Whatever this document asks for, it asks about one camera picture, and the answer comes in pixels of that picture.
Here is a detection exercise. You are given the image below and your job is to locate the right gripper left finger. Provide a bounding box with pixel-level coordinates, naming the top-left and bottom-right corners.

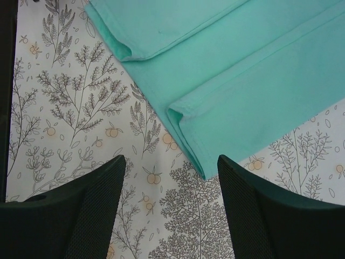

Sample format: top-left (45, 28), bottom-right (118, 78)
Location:
top-left (1, 155), bottom-right (126, 258)

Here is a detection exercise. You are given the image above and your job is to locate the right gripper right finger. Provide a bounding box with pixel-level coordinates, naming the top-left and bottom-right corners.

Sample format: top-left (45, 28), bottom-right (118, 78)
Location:
top-left (217, 155), bottom-right (344, 258)

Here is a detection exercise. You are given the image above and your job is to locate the teal t shirt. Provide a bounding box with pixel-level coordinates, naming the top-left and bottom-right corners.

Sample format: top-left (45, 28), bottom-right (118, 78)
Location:
top-left (85, 1), bottom-right (344, 179)

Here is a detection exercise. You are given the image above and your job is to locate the floral table mat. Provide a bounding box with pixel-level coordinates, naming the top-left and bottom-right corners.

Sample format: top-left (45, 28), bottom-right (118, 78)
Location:
top-left (6, 1), bottom-right (344, 258)

